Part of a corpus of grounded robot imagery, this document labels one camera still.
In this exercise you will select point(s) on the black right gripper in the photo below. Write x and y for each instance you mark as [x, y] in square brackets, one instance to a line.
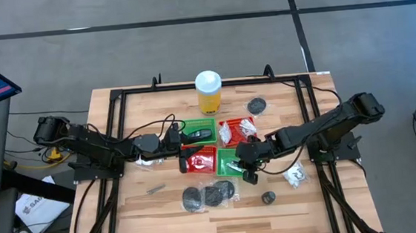
[253, 151]

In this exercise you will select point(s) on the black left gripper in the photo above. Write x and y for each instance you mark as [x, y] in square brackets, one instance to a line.
[173, 141]

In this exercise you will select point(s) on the silver foil sachet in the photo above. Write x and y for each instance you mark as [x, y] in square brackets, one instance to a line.
[233, 165]

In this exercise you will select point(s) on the bagged black round pad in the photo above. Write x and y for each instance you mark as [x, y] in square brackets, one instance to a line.
[225, 189]
[256, 106]
[191, 199]
[213, 196]

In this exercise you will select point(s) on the white plastic bag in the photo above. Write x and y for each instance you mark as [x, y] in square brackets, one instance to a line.
[144, 161]

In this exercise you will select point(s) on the white cotton bag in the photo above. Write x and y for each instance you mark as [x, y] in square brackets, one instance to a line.
[248, 127]
[225, 133]

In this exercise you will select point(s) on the clear bag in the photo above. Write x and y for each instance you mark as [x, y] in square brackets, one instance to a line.
[295, 175]

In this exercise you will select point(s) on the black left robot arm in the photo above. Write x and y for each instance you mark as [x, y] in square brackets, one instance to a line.
[91, 142]

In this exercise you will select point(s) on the red plastic basket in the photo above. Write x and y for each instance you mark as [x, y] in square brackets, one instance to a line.
[236, 138]
[206, 161]

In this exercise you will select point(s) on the green plastic basket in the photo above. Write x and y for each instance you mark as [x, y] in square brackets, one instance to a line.
[224, 158]
[194, 125]

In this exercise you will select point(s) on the yellow disinfecting wipes canister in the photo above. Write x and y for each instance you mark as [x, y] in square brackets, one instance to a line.
[209, 94]

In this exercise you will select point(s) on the white printed paper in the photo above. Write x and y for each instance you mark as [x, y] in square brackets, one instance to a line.
[40, 211]

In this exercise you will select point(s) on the black metal table frame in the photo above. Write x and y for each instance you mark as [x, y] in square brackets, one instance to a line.
[154, 89]

